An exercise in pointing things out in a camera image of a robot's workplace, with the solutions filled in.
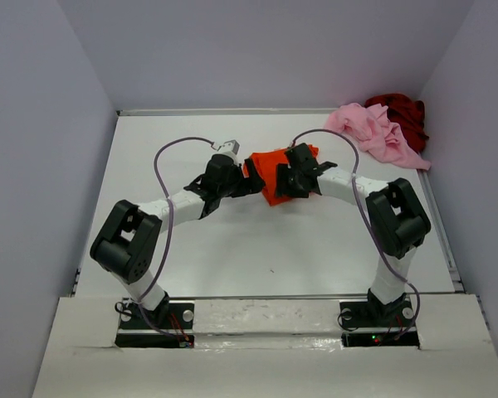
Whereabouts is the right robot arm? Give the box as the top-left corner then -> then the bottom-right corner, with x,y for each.
276,143 -> 432,332

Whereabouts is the pink t shirt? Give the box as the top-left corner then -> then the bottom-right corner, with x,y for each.
324,103 -> 431,171

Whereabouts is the dark red t shirt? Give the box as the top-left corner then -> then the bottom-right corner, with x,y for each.
364,93 -> 429,154

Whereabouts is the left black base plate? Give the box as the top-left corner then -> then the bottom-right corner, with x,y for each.
114,300 -> 195,349

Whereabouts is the orange t shirt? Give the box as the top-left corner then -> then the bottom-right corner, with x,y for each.
242,143 -> 322,207

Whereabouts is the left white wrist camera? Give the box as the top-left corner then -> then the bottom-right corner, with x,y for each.
211,139 -> 240,156

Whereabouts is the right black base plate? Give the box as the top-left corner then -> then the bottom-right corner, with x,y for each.
336,298 -> 420,348

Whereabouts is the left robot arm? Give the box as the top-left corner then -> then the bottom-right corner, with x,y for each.
90,154 -> 265,329

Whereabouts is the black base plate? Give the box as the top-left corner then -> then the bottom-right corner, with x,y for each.
114,300 -> 195,349
336,298 -> 420,348

